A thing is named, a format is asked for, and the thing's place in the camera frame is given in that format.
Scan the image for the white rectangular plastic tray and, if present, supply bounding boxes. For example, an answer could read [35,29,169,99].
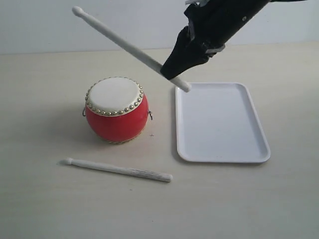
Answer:
[175,82,271,164]

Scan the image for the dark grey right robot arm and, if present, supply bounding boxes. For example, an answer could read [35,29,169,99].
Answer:
[160,0,269,80]

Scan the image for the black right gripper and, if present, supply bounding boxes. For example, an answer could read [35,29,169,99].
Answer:
[159,4,226,81]

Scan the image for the small red drum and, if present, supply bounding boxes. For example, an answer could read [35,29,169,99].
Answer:
[82,76,152,143]

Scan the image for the white drumstick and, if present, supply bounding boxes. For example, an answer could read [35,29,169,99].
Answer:
[72,6,192,93]
[60,158,173,182]

